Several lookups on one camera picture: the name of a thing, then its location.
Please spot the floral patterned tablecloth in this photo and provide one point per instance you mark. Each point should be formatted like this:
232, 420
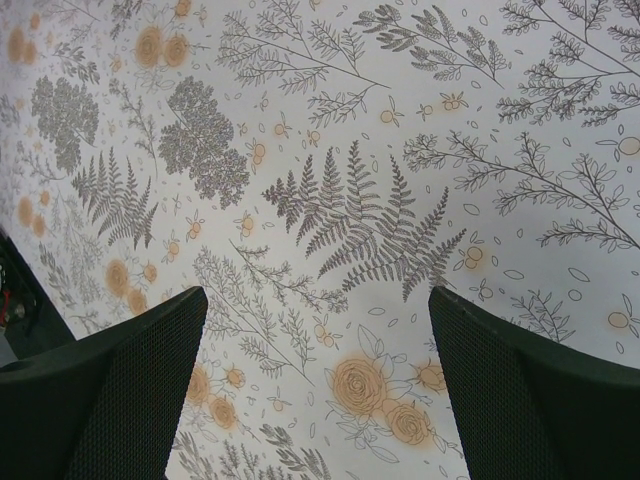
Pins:
317, 167

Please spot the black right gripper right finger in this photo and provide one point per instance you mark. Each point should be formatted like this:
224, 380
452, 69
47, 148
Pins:
526, 407

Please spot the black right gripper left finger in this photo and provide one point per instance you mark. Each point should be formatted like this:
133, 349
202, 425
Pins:
106, 406

